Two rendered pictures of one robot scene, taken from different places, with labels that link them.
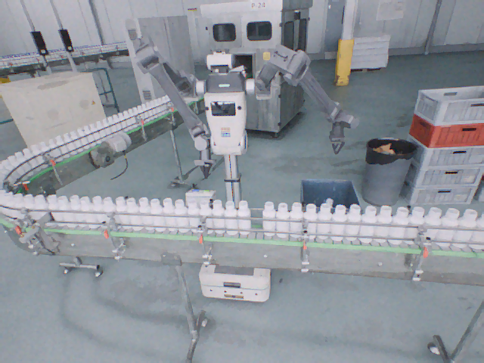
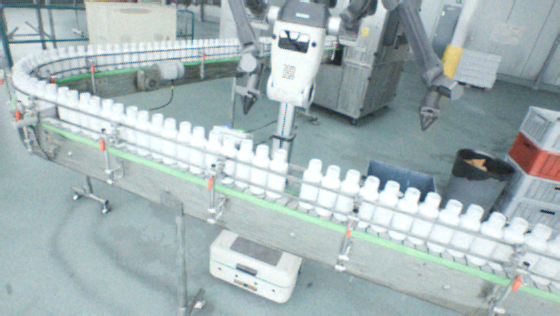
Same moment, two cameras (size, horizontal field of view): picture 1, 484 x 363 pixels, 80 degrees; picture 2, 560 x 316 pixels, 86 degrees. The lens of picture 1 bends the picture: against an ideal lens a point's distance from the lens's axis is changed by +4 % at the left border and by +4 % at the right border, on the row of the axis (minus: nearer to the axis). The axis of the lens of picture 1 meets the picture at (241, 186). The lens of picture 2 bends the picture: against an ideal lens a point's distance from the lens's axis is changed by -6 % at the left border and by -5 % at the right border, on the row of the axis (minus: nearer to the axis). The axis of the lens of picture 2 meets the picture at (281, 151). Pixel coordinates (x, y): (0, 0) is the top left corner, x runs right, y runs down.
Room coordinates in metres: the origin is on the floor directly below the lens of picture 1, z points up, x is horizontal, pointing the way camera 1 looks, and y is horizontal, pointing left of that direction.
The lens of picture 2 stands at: (0.14, -0.09, 1.62)
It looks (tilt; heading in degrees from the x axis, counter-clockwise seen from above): 27 degrees down; 5
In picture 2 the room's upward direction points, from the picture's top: 9 degrees clockwise
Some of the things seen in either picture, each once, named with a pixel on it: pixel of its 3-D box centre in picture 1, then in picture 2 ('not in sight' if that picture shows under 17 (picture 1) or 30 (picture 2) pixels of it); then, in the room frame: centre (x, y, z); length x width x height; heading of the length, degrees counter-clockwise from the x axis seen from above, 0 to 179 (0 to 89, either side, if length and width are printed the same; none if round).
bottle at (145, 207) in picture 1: (147, 213); (158, 136); (1.12, 0.46, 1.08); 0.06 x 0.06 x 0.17
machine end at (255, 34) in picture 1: (262, 68); (356, 46); (5.52, -0.53, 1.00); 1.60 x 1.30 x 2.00; 151
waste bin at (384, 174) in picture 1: (384, 173); (469, 192); (2.62, -1.54, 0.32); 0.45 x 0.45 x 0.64
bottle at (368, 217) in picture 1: (367, 224); (444, 226); (0.93, -0.53, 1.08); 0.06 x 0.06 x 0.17
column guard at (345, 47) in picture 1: (343, 62); (447, 69); (8.20, -3.00, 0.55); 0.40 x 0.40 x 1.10; 79
